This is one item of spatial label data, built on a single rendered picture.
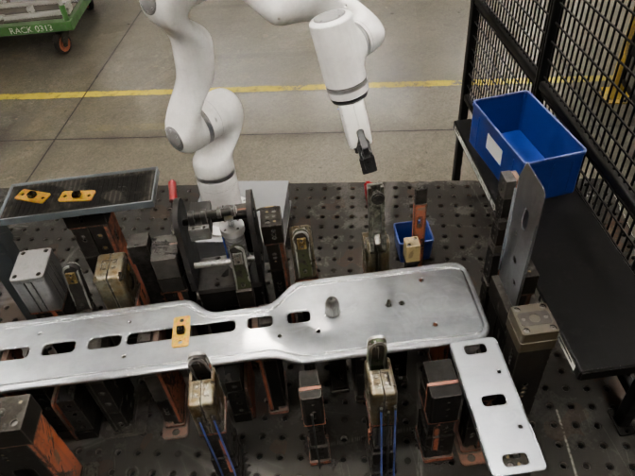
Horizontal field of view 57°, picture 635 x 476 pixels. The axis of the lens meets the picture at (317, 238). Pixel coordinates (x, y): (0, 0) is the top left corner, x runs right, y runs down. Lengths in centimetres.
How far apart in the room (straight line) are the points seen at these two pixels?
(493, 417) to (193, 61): 105
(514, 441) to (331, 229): 102
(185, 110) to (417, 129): 227
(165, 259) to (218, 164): 41
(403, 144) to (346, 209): 156
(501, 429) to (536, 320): 23
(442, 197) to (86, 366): 127
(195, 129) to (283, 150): 198
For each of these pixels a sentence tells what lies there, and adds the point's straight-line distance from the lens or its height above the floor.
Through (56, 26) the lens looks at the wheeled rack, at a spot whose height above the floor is 24.
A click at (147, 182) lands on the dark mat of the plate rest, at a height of 116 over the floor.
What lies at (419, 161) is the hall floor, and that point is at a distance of 340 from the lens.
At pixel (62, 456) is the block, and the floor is 82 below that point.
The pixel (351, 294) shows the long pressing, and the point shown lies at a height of 100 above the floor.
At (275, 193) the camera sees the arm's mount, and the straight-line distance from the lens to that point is 197.
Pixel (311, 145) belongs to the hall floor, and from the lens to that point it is 356.
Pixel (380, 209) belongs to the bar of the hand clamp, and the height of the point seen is 115.
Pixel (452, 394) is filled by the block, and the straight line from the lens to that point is 124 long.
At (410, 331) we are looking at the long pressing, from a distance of 129.
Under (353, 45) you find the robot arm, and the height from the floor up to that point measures 152.
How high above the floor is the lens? 203
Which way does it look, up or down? 44 degrees down
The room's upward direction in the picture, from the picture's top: 6 degrees counter-clockwise
